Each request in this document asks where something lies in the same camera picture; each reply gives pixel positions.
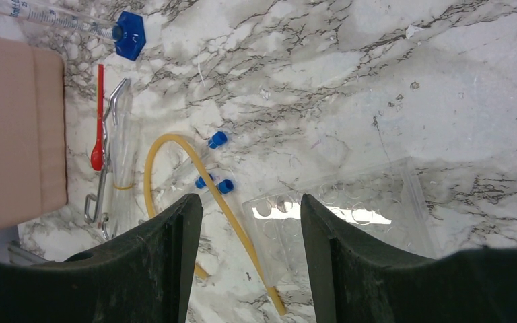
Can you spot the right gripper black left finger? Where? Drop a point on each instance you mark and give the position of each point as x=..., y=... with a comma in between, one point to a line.
x=142, y=275

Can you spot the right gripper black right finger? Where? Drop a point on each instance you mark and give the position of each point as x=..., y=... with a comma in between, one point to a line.
x=355, y=277

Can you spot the metal crucible tongs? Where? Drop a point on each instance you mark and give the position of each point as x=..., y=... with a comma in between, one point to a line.
x=97, y=206

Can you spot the clear glass test tubes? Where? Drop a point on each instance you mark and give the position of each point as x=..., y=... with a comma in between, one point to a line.
x=123, y=152

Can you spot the pink plastic bin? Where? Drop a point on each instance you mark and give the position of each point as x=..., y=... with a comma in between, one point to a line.
x=33, y=171

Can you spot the graduated cylinder blue base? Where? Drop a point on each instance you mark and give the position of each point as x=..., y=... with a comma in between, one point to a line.
x=127, y=33

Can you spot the yellow rubber tube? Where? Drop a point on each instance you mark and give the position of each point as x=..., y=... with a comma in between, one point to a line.
x=213, y=194

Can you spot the clear plastic well plate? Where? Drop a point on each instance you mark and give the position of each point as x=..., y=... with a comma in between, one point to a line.
x=385, y=201

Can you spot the red plastic spatula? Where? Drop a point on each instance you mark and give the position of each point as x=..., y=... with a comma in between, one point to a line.
x=96, y=158

